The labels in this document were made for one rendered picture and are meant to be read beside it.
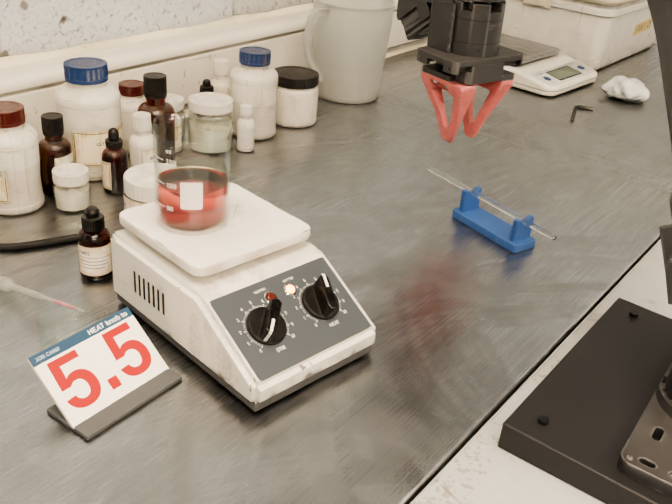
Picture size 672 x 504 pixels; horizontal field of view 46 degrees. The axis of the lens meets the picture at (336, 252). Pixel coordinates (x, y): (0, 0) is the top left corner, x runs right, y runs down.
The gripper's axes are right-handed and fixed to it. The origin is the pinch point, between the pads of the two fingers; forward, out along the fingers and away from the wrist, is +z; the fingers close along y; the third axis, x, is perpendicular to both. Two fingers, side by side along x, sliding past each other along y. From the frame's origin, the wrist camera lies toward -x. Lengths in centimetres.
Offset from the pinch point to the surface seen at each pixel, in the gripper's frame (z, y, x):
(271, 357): 5.6, 36.2, 20.1
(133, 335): 6.3, 43.5, 11.6
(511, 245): 8.5, 1.9, 11.9
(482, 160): 9.1, -13.9, -8.7
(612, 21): -1, -69, -33
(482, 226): 8.2, 1.8, 7.4
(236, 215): 0.2, 32.3, 7.4
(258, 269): 2.2, 33.6, 13.4
